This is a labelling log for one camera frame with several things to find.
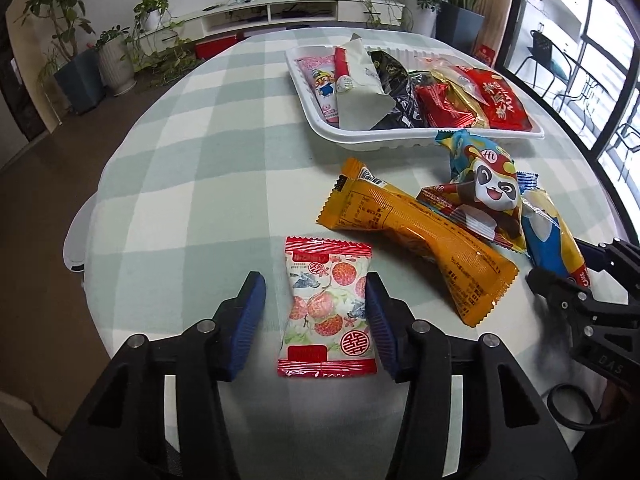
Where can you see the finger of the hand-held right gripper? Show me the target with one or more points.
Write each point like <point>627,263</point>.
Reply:
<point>555,287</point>
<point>612,255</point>

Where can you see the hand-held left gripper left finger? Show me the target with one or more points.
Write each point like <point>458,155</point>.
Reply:
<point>247,325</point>

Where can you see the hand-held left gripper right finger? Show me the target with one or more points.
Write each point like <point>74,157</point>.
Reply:
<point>382,330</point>

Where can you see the blue and yellow snack packet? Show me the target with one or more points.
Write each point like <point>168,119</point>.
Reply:
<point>550,235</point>

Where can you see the white and red lychee packet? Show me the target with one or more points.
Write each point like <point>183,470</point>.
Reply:
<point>325,310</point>

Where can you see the red and orange snack packet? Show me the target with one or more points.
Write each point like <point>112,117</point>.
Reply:
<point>480,222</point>

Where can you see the long orange snack packet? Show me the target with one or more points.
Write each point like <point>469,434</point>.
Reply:
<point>400,215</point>

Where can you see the blue panda snack packet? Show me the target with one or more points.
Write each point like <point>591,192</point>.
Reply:
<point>487,180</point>

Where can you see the gold snack packet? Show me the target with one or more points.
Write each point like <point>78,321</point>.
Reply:
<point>477,112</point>

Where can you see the white plastic tray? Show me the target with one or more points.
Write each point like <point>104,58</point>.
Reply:
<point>350,140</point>

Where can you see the small red snack packet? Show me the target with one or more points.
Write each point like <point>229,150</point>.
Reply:
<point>440,107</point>

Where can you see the long black snack packet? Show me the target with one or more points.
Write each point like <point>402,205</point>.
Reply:
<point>400,105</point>

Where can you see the plain white snack packet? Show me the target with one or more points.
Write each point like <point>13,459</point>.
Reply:
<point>360,105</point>

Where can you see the small orange and white packet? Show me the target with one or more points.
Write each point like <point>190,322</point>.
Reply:
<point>440,63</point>

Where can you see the black metal chair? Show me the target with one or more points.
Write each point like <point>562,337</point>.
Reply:
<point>547,52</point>
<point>625,145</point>

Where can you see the green checked tablecloth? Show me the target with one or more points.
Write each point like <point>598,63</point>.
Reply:
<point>200,160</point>

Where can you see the large red snack packet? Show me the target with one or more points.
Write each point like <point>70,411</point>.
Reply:
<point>500,100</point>

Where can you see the white chair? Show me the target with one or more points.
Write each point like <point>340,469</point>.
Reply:
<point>75,240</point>

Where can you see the glass balcony door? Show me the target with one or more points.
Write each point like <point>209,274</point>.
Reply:
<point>590,35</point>

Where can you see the red gift bag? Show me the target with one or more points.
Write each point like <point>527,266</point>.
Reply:
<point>484,54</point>

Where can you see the pink cartoon snack packet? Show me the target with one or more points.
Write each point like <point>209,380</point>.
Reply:
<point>322,85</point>

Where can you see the wooden slatted panel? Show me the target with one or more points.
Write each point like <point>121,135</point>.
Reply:
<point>500,5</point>

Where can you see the large-leaf plant in dark pot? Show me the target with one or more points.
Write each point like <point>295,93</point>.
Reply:
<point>462,20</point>

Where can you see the red storage box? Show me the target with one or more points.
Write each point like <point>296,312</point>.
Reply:
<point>215,46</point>

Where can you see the plant in ribbed white pot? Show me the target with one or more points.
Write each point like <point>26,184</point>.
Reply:
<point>117,65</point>

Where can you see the tall plant in blue pot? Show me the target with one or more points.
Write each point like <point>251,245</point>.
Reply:
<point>80,80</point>

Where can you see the bushy plant in tall white pot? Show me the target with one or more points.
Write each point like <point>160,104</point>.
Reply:
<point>422,10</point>

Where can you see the trailing green plant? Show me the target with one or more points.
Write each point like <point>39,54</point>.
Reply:
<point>155,25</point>

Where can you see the white television cabinet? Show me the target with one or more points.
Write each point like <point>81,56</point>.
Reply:
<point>300,10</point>

